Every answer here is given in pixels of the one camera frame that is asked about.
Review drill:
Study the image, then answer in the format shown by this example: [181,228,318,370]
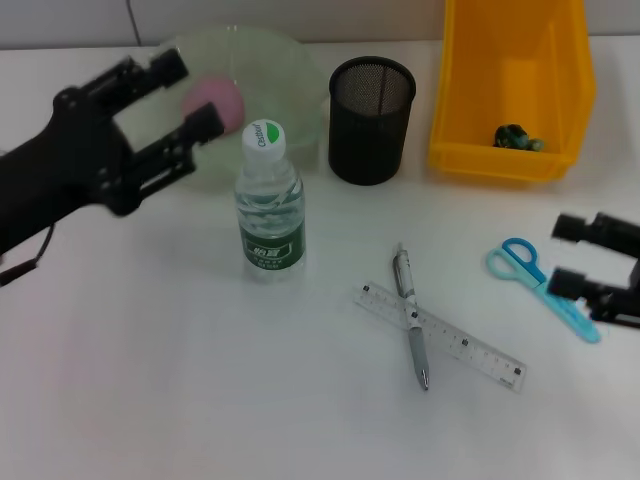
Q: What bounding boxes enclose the pink toy peach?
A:
[180,74,247,136]

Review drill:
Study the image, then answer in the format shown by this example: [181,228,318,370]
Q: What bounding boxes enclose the grey click pen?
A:
[392,242,431,392]

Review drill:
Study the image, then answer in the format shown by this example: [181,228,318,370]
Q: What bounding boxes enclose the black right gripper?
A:
[547,211,640,329]

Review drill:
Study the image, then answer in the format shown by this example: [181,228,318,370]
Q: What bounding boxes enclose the blue and teal scissors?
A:
[485,237,601,345]

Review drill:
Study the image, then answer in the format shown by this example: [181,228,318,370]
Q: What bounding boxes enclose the yellow plastic bin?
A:
[427,0,597,182]

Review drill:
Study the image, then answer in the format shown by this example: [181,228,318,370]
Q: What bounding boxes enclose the translucent green fruit plate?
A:
[144,25,326,196]

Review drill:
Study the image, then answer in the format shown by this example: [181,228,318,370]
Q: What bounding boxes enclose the black mesh pen holder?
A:
[328,55,417,187]

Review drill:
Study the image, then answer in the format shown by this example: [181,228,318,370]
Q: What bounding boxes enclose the water bottle with green label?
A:
[234,119,307,285]

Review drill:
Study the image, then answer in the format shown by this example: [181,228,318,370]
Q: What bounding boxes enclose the transparent plastic ruler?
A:
[352,281,529,394]

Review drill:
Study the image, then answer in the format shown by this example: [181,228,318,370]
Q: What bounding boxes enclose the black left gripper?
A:
[0,48,226,256]

